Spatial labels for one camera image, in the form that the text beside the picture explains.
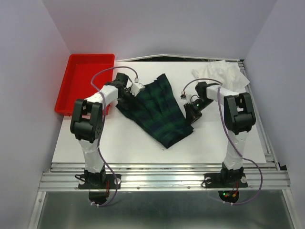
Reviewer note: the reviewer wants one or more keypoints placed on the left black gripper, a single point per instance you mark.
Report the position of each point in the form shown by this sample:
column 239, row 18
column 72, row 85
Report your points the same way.
column 127, row 105

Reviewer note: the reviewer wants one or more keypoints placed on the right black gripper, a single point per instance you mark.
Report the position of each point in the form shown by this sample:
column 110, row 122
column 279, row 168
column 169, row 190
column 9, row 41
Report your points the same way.
column 191, row 116

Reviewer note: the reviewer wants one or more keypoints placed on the green plaid skirt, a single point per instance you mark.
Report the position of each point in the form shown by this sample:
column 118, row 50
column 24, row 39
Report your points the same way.
column 157, row 112

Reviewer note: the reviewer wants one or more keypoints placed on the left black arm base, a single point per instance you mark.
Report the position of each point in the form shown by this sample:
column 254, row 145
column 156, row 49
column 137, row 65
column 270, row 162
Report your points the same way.
column 102, row 187

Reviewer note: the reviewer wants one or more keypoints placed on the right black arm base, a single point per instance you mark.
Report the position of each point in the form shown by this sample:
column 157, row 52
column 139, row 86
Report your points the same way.
column 229, row 181

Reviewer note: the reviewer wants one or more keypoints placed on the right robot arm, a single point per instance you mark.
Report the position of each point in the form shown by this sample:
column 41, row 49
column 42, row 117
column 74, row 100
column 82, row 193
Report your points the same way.
column 237, row 117

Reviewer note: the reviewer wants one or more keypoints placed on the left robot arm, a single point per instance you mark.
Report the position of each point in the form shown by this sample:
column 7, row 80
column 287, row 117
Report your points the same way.
column 88, row 117

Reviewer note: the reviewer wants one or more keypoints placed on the white folded skirt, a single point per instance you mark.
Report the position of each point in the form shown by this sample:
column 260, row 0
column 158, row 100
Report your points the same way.
column 228, row 73

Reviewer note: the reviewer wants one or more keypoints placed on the red plastic tray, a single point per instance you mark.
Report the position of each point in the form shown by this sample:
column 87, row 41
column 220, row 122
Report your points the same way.
column 76, row 83

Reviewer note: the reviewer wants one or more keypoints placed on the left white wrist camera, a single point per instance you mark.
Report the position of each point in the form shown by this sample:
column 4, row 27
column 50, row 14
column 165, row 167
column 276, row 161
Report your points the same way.
column 136, row 88

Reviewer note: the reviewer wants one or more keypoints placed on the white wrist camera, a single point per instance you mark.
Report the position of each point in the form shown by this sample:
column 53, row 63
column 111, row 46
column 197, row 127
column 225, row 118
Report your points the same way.
column 186, row 97
column 136, row 88

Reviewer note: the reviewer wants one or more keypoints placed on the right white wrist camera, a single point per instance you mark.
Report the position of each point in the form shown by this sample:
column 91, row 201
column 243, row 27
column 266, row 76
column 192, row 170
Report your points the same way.
column 186, row 97

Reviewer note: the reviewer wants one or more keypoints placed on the aluminium rail frame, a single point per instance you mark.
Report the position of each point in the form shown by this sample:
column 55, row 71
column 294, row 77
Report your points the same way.
column 164, row 188

